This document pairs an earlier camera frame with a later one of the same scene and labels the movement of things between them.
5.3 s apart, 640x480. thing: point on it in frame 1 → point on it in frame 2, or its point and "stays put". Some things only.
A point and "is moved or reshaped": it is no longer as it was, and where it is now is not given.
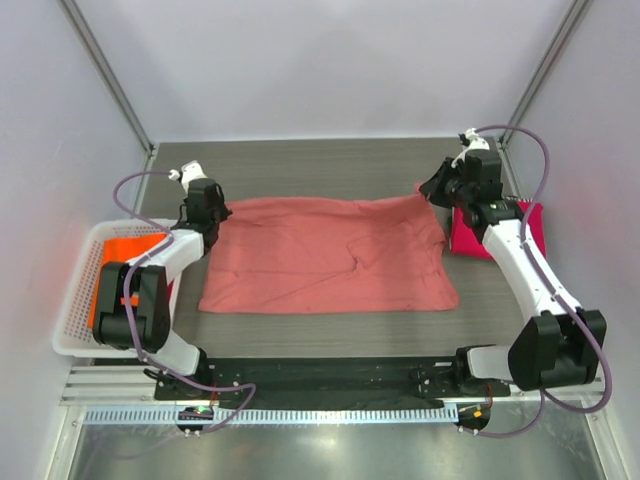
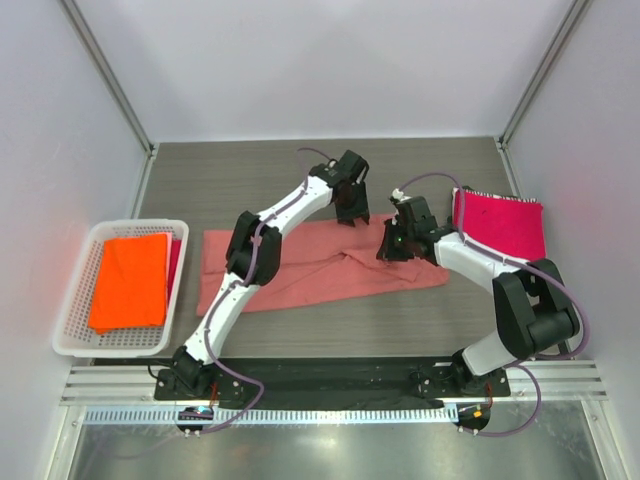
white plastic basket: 73,336 stays put
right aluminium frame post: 578,10 stays put
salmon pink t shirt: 327,255 is moved or reshaped
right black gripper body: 450,190 → 397,245
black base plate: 325,379 stays put
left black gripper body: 220,213 → 353,201
